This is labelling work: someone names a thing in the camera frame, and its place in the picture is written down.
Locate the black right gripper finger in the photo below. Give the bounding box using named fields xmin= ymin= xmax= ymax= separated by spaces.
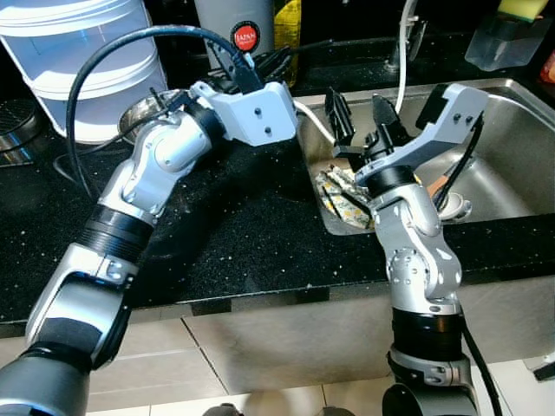
xmin=325 ymin=89 xmax=358 ymax=148
xmin=371 ymin=95 xmax=402 ymax=146

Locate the yellow liquid bottle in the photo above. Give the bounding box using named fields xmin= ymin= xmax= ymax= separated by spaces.
xmin=274 ymin=0 xmax=303 ymax=63

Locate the patterned plate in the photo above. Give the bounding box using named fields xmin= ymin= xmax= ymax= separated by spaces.
xmin=314 ymin=165 xmax=378 ymax=231

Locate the grey cup with red sticker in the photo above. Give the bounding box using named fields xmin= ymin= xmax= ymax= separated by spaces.
xmin=193 ymin=0 xmax=277 ymax=75

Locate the white faucet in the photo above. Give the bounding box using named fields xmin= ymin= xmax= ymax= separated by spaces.
xmin=395 ymin=0 xmax=423 ymax=114

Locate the small white cup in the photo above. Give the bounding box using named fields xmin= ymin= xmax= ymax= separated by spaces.
xmin=436 ymin=195 xmax=474 ymax=219

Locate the stainless steel sink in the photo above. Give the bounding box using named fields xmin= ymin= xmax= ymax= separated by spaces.
xmin=295 ymin=78 xmax=555 ymax=237

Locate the clear plastic sponge holder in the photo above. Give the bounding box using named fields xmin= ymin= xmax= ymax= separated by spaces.
xmin=464 ymin=10 xmax=552 ymax=72

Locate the yellow sponge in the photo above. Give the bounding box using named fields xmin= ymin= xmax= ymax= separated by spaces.
xmin=497 ymin=0 xmax=552 ymax=23

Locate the black robot right foot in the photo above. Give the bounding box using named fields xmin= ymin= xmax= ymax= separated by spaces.
xmin=316 ymin=405 xmax=358 ymax=416

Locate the black robot foot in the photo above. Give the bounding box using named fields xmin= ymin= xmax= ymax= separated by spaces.
xmin=316 ymin=405 xmax=358 ymax=416
xmin=201 ymin=402 xmax=249 ymax=416

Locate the black round strainer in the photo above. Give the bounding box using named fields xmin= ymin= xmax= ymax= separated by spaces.
xmin=0 ymin=98 xmax=50 ymax=164

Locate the black robot left foot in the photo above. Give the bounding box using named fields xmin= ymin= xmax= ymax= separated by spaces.
xmin=201 ymin=402 xmax=249 ymax=416

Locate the white hose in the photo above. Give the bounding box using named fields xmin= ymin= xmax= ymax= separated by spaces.
xmin=295 ymin=100 xmax=341 ymax=146

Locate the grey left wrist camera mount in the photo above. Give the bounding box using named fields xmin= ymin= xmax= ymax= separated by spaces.
xmin=191 ymin=81 xmax=298 ymax=146

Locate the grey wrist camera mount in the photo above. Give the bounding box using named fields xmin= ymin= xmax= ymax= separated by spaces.
xmin=191 ymin=81 xmax=298 ymax=146
xmin=408 ymin=84 xmax=488 ymax=172

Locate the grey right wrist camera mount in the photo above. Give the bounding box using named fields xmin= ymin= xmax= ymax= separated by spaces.
xmin=408 ymin=84 xmax=488 ymax=172

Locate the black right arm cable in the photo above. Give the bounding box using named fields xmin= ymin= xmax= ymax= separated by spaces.
xmin=434 ymin=113 xmax=504 ymax=416

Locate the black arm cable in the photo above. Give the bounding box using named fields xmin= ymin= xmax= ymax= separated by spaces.
xmin=434 ymin=113 xmax=504 ymax=416
xmin=66 ymin=24 xmax=263 ymax=198

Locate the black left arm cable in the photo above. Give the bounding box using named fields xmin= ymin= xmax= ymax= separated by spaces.
xmin=66 ymin=24 xmax=263 ymax=198

